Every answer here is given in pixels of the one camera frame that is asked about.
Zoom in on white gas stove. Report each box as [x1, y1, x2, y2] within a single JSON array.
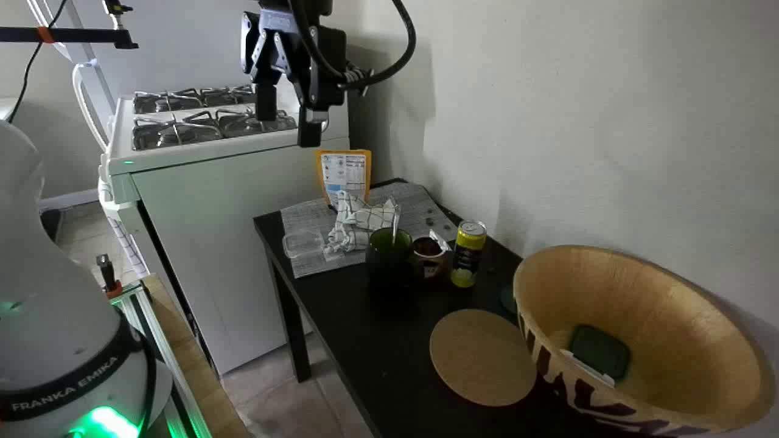
[[95, 83, 351, 377]]

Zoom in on wooden workbench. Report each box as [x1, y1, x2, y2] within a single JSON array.
[[140, 275, 252, 438]]

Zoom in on dark green sponge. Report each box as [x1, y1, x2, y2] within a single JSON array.
[[566, 324, 633, 386]]

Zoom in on black camera boom stand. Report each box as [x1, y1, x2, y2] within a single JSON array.
[[0, 0, 140, 52]]

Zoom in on small clear plastic container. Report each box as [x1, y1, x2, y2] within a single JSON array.
[[281, 229, 325, 264]]

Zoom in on white hose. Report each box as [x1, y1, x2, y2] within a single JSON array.
[[21, 0, 112, 154]]

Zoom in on red black clamp handle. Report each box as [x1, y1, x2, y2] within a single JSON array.
[[95, 254, 124, 299]]

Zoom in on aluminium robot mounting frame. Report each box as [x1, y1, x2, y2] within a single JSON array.
[[106, 282, 214, 438]]

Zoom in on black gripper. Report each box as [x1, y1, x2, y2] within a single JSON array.
[[240, 7, 351, 152]]

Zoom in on yellow green can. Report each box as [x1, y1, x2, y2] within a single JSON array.
[[447, 220, 490, 293]]

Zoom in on orange printed card box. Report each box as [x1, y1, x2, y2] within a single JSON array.
[[313, 146, 374, 210]]

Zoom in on round cork coaster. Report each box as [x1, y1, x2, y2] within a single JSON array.
[[425, 306, 541, 410]]

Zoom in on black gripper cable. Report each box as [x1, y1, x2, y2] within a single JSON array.
[[286, 0, 421, 92]]

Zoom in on black wooden table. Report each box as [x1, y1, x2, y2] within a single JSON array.
[[250, 179, 619, 438]]

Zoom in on dark green cup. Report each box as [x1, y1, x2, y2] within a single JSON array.
[[362, 227, 414, 293]]

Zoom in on wooden zebra pattern bowl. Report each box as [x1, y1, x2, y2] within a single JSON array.
[[511, 243, 777, 435]]

